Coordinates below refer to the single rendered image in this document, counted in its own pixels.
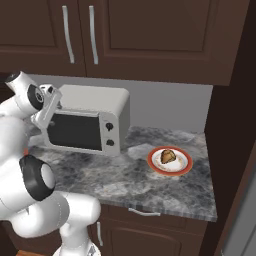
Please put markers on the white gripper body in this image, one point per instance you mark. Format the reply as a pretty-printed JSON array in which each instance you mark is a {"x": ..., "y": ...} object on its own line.
[{"x": 45, "y": 113}]

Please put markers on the dark glass toaster oven door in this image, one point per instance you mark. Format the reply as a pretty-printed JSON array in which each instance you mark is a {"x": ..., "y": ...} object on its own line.
[{"x": 75, "y": 131}]

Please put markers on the narrow dark brown cupboard door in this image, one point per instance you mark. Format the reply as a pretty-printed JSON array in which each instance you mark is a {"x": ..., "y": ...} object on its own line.
[{"x": 33, "y": 30}]

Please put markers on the white toaster oven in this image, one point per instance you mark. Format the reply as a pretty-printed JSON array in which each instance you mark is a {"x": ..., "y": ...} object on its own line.
[{"x": 90, "y": 98}]

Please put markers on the black toaster oven knob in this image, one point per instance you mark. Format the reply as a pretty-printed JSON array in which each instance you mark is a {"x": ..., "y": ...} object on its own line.
[
  {"x": 110, "y": 142},
  {"x": 109, "y": 126}
]

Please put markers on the tall dark brown cabinet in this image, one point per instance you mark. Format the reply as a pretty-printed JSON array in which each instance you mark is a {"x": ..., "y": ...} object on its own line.
[{"x": 230, "y": 116}]

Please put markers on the dark brown drawer front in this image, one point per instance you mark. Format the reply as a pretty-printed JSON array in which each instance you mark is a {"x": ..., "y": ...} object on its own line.
[{"x": 180, "y": 221}]

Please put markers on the grey fridge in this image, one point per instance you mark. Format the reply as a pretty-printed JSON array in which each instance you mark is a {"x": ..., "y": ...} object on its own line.
[{"x": 243, "y": 226}]

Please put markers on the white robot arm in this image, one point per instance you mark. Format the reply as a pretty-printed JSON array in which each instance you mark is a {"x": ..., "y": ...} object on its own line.
[{"x": 20, "y": 186}]

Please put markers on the wide dark brown cupboard door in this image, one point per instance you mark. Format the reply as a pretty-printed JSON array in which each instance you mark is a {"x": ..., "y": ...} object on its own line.
[{"x": 160, "y": 33}]

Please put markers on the red rimmed white plate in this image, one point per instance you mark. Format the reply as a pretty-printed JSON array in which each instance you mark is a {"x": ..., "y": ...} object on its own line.
[{"x": 154, "y": 163}]

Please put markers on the dark brown base cabinet door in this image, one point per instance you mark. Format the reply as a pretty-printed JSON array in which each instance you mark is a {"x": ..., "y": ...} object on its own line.
[{"x": 140, "y": 240}]

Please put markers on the brown crusted bread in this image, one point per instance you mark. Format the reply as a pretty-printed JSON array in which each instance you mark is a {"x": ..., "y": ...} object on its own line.
[{"x": 166, "y": 156}]

